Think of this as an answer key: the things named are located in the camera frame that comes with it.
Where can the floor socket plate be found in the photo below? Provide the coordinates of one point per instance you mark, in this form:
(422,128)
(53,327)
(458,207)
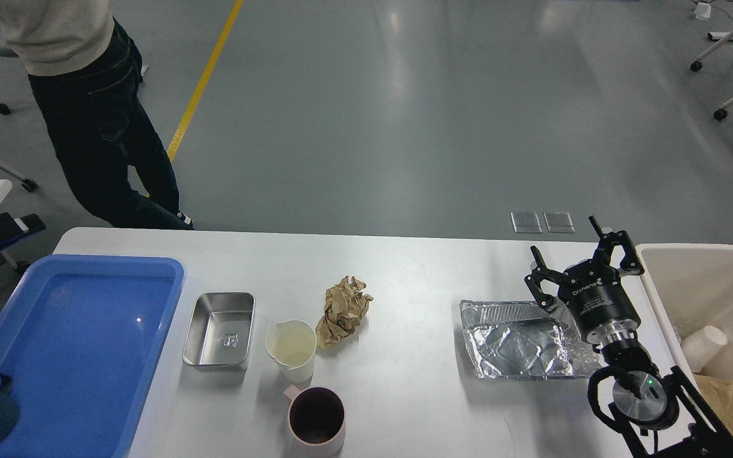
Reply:
(526,222)
(559,222)

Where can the pink HOME mug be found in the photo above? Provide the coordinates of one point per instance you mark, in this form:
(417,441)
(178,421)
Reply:
(316,419)

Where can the stainless steel rectangular tin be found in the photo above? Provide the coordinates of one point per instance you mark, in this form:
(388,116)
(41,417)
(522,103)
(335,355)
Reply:
(220,331)

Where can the left floor socket plate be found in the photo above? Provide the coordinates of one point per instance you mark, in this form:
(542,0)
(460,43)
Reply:
(526,222)

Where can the crumpled brown paper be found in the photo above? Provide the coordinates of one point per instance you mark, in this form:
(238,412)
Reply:
(345,307)

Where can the person in beige sweater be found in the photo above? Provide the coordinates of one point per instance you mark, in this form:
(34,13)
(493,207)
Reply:
(84,71)

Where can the paper cup in bin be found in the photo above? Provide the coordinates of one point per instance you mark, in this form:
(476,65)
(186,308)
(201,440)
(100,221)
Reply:
(701,347)

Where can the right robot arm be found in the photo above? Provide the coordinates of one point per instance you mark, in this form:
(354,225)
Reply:
(656,415)

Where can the blue plastic tray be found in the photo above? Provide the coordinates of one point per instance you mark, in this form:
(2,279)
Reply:
(80,337)

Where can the white plastic bin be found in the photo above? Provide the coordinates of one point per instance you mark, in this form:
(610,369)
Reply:
(690,286)

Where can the white paper cup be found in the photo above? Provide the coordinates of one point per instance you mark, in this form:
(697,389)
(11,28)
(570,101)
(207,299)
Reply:
(292,345)

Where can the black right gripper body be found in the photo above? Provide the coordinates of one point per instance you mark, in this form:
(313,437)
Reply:
(595,298)

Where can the right floor socket plate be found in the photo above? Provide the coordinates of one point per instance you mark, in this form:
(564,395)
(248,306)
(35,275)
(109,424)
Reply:
(559,222)

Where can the aluminium foil tray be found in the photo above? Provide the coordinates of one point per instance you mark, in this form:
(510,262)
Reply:
(520,341)

